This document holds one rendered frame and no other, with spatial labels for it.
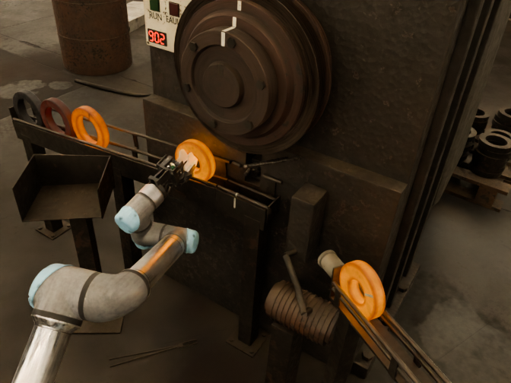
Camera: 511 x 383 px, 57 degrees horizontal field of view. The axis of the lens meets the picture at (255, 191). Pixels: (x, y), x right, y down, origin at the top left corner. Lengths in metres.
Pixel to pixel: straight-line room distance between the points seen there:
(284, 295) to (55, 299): 0.65
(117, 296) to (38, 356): 0.21
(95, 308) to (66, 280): 0.10
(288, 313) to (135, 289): 0.49
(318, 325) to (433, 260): 1.22
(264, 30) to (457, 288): 1.65
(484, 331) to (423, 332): 0.27
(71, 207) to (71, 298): 0.58
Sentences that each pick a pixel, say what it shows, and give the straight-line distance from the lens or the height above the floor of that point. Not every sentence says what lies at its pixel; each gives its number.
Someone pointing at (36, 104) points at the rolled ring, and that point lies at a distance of 2.19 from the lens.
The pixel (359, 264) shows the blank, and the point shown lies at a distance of 1.24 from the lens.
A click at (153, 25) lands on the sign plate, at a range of 1.68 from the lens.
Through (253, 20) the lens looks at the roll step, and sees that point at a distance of 1.23.
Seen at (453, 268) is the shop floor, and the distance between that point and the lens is 2.55.
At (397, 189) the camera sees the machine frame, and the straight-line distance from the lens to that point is 1.38.
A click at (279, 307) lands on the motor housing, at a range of 1.47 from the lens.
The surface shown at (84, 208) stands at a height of 0.60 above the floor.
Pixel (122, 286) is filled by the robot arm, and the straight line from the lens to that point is 1.18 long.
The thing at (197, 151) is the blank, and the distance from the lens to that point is 1.59.
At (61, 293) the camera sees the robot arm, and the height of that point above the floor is 0.76.
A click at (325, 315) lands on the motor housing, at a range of 1.44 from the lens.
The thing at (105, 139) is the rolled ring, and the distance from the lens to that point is 1.92.
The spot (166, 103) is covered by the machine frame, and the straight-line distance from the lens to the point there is 1.73.
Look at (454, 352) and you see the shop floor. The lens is 2.19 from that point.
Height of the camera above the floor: 1.62
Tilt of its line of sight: 36 degrees down
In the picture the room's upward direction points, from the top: 4 degrees clockwise
